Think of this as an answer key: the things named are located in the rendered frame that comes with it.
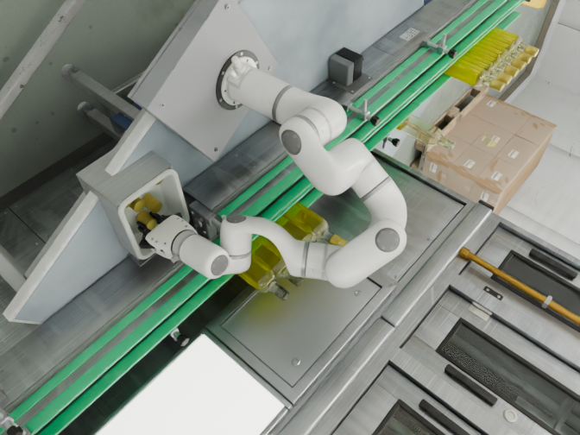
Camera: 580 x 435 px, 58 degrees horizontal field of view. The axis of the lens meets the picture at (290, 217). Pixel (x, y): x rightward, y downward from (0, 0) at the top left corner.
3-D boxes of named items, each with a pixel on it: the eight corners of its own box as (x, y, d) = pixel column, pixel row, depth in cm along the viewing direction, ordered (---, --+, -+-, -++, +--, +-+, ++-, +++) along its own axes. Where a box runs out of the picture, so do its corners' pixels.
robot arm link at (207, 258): (258, 237, 124) (256, 272, 128) (230, 222, 130) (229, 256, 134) (207, 256, 114) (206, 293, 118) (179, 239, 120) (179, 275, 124)
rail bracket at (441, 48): (419, 47, 189) (451, 60, 183) (422, 28, 183) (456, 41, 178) (425, 41, 191) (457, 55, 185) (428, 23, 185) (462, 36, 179)
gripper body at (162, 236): (177, 270, 126) (151, 253, 133) (208, 243, 130) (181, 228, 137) (165, 249, 121) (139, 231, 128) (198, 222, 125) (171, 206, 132)
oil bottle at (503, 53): (453, 49, 216) (518, 76, 203) (457, 37, 211) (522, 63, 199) (461, 43, 218) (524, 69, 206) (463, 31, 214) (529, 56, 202)
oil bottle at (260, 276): (213, 256, 154) (266, 298, 145) (210, 245, 149) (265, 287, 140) (227, 244, 156) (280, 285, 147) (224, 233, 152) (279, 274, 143)
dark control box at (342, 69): (327, 77, 176) (347, 87, 172) (327, 57, 170) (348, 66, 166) (342, 66, 180) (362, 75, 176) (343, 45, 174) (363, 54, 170)
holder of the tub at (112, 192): (126, 255, 144) (143, 271, 141) (94, 189, 122) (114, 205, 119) (173, 218, 152) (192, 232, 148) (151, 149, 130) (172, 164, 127)
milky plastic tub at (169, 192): (121, 246, 139) (141, 263, 136) (94, 190, 122) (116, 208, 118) (171, 207, 147) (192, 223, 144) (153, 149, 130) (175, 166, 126)
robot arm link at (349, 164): (371, 188, 127) (333, 220, 117) (310, 111, 128) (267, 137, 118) (396, 169, 120) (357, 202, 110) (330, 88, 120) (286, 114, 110)
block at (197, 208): (192, 228, 149) (208, 240, 146) (185, 206, 142) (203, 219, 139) (201, 220, 151) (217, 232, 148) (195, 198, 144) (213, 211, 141)
